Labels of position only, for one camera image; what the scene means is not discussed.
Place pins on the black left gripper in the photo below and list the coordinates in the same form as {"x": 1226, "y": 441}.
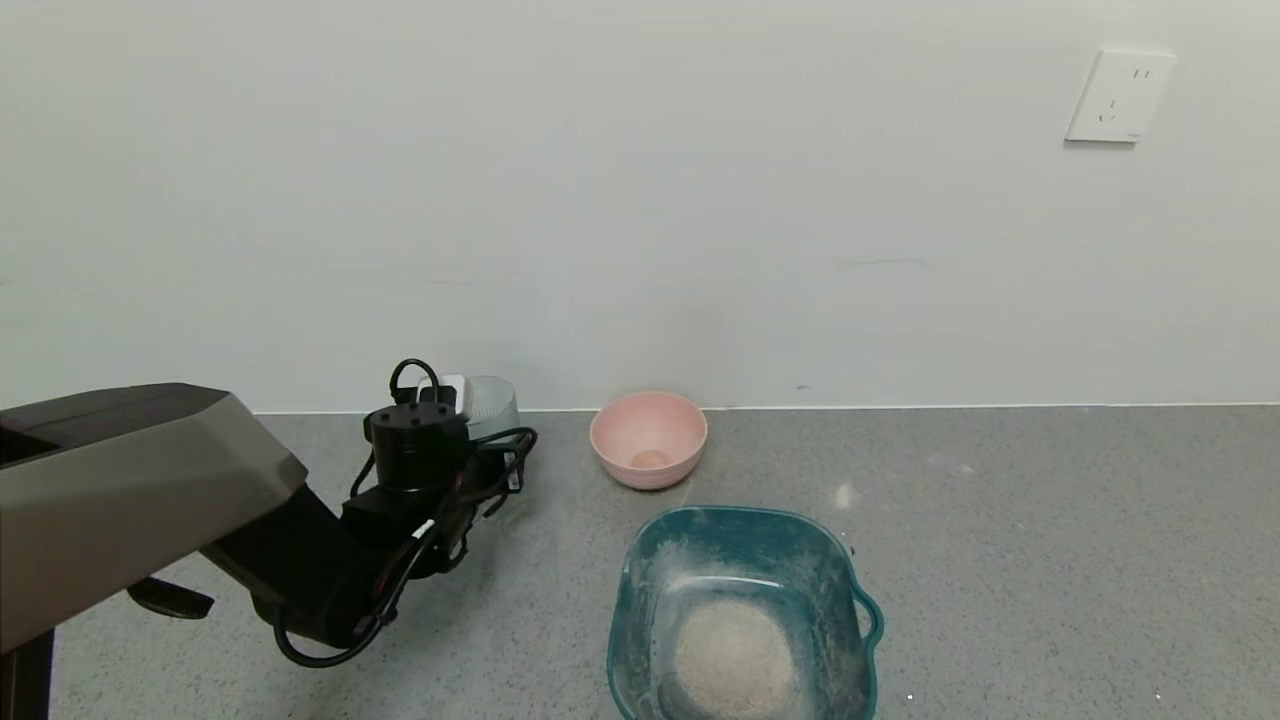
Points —
{"x": 485, "y": 465}

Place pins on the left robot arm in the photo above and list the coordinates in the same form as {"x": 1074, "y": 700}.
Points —
{"x": 130, "y": 500}

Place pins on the pink bowl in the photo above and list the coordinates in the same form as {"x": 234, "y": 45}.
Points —
{"x": 640, "y": 425}

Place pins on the tan powder heap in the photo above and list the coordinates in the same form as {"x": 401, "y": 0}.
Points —
{"x": 735, "y": 660}

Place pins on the teal square plastic tray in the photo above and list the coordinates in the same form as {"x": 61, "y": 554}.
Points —
{"x": 800, "y": 570}

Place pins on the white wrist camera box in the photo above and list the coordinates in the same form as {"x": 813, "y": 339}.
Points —
{"x": 455, "y": 392}

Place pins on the white wall socket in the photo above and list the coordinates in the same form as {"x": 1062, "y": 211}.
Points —
{"x": 1120, "y": 98}

